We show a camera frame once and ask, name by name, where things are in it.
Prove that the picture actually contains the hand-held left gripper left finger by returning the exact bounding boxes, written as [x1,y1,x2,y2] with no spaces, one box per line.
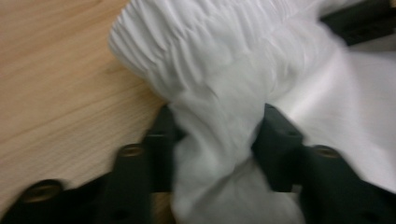
[142,105,186,194]

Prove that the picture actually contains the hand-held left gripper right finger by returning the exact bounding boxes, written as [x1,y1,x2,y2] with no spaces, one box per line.
[251,103,305,193]

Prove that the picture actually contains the white garment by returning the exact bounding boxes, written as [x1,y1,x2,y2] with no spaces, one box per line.
[107,0,396,224]

